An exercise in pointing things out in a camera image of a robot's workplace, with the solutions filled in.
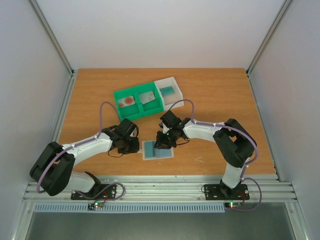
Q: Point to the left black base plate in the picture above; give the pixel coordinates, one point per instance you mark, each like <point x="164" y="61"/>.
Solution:
<point x="110" y="192"/>

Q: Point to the beige card holder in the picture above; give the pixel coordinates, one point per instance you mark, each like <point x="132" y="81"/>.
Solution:
<point x="160" y="153"/>

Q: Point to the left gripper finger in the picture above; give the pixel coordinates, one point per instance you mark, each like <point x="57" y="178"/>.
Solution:
<point x="127" y="150"/>
<point x="133" y="143"/>

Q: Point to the right aluminium corner post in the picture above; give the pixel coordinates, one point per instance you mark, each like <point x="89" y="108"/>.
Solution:
<point x="269" y="34"/>

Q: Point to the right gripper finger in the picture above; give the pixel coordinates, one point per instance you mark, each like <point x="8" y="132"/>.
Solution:
<point x="165" y="146"/>
<point x="160" y="140"/>

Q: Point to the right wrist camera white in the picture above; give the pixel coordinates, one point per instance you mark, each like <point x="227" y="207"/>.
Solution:
<point x="164" y="128"/>

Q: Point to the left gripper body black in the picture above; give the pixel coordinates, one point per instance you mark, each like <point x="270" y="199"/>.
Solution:
<point x="126" y="143"/>

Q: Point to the white bin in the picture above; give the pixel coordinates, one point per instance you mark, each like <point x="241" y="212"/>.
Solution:
<point x="168" y="101"/>

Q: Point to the teal card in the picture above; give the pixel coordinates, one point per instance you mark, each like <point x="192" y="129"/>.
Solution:
<point x="149" y="150"/>
<point x="166" y="91"/>

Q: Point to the middle green bin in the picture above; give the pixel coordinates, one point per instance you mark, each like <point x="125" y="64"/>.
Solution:
<point x="153" y="107"/>

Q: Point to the right controller board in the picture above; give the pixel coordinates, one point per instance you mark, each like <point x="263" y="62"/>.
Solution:
<point x="231" y="205"/>

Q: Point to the card with red circle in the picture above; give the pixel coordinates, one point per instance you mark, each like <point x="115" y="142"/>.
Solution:
<point x="126" y="101"/>

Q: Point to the controller board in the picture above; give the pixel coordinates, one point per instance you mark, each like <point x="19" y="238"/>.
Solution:
<point x="231" y="205"/>
<point x="95" y="206"/>

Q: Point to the left green bin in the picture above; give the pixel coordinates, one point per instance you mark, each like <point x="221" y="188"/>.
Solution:
<point x="133" y="112"/>

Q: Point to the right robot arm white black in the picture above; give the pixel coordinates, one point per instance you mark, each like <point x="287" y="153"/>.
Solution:
<point x="233" y="141"/>

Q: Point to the left controller board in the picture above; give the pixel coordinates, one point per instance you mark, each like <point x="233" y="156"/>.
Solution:
<point x="95" y="206"/>

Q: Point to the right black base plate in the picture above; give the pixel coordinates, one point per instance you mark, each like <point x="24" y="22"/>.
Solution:
<point x="215" y="192"/>

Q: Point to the grey card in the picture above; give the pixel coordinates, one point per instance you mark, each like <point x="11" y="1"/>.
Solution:
<point x="150" y="95"/>

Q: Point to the left aluminium corner post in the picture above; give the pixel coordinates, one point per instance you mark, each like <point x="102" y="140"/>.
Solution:
<point x="48" y="30"/>

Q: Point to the aluminium corner post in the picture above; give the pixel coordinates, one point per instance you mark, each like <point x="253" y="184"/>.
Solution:
<point x="269" y="34"/>
<point x="48" y="30"/>

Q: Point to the grey slotted cable duct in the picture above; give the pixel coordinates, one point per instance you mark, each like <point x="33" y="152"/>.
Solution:
<point x="129" y="208"/>

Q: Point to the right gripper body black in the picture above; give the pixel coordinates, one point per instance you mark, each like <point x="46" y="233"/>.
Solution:
<point x="162" y="142"/>

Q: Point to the white card magnetic stripe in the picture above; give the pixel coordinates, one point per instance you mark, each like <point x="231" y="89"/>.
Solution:
<point x="143" y="98"/>

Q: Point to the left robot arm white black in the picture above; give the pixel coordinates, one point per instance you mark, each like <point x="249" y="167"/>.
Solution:
<point x="54" y="169"/>

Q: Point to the green bin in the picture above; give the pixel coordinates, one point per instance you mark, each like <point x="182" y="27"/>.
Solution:
<point x="153" y="107"/>
<point x="133" y="112"/>

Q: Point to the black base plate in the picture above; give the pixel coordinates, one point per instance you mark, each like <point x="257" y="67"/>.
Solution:
<point x="215" y="192"/>
<point x="110" y="192"/>

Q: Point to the aluminium rail frame front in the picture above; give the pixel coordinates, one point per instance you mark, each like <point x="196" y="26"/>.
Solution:
<point x="188" y="188"/>

